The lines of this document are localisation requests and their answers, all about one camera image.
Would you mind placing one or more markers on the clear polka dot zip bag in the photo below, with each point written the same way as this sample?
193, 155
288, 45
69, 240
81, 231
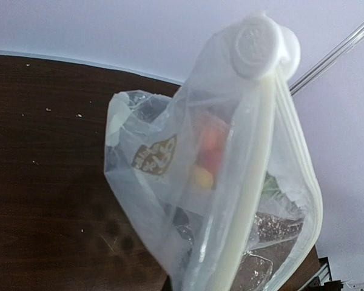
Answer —
263, 214

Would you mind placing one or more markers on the red toy apple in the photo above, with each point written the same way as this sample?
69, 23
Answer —
213, 138

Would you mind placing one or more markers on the yellow toy lemon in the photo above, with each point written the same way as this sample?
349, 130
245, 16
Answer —
202, 178

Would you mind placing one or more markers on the right aluminium corner post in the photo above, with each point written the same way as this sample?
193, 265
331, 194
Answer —
344, 47

